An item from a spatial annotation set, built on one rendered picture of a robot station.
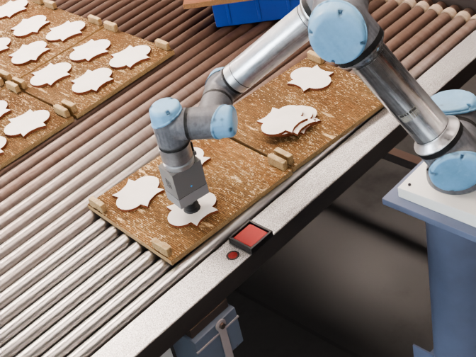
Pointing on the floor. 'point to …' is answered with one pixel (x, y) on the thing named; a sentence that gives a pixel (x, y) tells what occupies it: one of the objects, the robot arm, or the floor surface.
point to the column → (446, 278)
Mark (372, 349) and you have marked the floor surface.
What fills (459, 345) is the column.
